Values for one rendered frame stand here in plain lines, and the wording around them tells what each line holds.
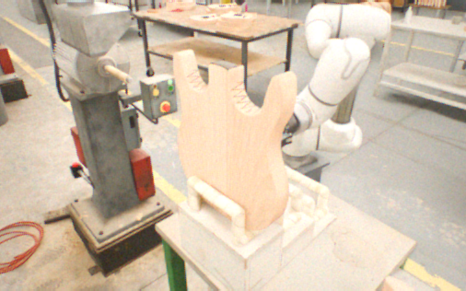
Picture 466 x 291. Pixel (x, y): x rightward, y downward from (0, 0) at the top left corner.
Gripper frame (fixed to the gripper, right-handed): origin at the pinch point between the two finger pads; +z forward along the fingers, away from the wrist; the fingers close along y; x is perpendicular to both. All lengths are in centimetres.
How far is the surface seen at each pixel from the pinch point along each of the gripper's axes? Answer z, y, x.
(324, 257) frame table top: -19.2, -19.2, -37.8
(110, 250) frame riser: 3, 100, -112
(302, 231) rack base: -14.9, -13.0, -28.6
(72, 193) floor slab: -9, 193, -131
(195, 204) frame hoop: 7.4, 7.4, -17.9
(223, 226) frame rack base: 5.8, -1.7, -20.7
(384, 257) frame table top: -32, -32, -38
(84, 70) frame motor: -5, 98, -5
